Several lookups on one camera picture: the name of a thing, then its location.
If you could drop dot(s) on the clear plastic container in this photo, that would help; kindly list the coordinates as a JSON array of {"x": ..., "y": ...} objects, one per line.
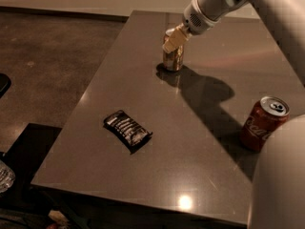
[{"x": 7, "y": 177}]

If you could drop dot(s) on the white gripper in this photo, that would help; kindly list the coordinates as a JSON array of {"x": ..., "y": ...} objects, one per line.
[{"x": 197, "y": 17}]

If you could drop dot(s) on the red coke can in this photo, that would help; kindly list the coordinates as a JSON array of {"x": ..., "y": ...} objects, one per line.
[{"x": 266, "y": 116}]

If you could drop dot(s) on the black snack packet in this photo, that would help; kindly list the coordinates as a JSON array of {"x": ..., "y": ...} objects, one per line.
[{"x": 131, "y": 133}]

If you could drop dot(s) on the orange soda can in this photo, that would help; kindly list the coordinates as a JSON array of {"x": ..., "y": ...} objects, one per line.
[{"x": 173, "y": 61}]

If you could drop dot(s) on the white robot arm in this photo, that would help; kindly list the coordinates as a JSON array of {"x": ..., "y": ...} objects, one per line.
[{"x": 278, "y": 196}]

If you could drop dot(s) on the black object on floor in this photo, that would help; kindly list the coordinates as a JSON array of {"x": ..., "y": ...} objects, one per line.
[{"x": 5, "y": 83}]

